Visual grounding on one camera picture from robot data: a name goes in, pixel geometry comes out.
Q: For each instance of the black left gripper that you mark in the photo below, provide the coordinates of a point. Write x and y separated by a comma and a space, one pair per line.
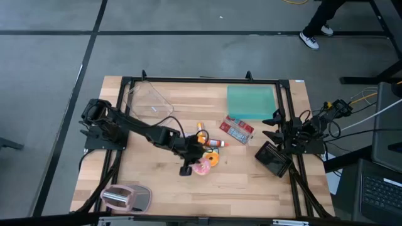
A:
191, 150

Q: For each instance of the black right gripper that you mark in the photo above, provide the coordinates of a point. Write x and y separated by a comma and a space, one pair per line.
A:
292, 133

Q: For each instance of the yellow ink bottle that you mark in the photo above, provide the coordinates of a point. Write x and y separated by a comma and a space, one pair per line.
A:
202, 140

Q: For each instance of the red ink bottle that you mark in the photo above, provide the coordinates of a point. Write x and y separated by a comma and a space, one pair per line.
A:
216, 143

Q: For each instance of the orange ink bottle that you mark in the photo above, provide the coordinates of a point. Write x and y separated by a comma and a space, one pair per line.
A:
201, 127

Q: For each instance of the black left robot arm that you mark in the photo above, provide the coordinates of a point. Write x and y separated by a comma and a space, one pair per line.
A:
138, 127

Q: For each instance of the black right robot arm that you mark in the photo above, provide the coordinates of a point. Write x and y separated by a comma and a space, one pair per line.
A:
314, 132

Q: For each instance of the black mesh basket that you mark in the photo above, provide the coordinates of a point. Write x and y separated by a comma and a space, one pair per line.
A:
273, 158

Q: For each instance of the teal plastic bin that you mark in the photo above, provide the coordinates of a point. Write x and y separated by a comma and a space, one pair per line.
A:
251, 102

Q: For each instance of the clear plastic bin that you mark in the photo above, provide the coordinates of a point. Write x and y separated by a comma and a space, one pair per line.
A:
147, 100

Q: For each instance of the pink tape dispenser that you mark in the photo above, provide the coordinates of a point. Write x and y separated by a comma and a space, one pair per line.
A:
125, 197

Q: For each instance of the white sneaker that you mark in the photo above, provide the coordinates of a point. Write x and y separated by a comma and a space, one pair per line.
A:
309, 41
327, 30

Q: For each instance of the black computer monitor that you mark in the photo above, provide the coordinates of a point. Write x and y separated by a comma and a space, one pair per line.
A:
387, 125

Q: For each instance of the dark grey laptop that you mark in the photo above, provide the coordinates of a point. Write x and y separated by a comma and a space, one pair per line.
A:
380, 194

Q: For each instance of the person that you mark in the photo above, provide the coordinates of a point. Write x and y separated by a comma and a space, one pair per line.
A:
323, 12

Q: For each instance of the black stand foot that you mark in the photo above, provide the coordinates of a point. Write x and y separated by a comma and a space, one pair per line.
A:
11, 144

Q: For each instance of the black desk frame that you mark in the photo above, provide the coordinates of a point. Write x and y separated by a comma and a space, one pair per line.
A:
384, 25

